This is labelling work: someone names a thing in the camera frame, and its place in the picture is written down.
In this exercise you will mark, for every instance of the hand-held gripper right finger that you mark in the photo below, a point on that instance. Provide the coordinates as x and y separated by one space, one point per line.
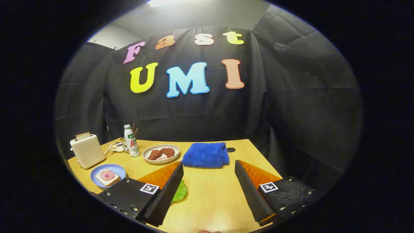
250 194

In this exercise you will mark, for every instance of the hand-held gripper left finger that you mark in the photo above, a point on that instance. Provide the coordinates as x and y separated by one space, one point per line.
168 194

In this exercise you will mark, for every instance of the green lettuce leaf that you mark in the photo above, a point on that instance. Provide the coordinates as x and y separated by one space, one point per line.
181 191

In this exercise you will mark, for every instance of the toasted bread slice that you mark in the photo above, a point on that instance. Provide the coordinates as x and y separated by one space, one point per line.
83 136

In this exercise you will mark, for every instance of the beige round plate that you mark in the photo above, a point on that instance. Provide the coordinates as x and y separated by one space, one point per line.
177 153

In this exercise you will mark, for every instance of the small brown meat piece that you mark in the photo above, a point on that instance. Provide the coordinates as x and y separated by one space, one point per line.
154 154

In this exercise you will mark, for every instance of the long brown meat piece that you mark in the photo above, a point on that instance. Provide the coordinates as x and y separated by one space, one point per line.
168 152

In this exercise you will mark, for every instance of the black table grommet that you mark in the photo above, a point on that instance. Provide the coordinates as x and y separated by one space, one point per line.
231 149

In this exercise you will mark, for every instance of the blue round plate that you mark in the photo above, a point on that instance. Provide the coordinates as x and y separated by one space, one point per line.
120 170

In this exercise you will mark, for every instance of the folded blue towel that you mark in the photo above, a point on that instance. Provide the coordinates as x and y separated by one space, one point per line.
205 155

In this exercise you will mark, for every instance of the white drink bottle green cap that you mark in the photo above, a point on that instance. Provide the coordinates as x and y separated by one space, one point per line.
132 144

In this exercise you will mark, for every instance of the round pink ham slice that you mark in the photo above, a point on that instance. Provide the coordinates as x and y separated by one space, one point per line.
107 175

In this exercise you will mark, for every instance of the white divided grain dish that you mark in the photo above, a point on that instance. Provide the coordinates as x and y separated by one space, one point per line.
118 148

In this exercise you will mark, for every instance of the white bread slice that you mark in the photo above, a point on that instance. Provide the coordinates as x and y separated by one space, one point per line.
101 182

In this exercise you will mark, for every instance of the black backdrop cloth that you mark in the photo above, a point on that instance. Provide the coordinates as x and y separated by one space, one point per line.
194 113

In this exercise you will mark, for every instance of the white toaster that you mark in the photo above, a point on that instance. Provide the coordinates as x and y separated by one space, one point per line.
87 152

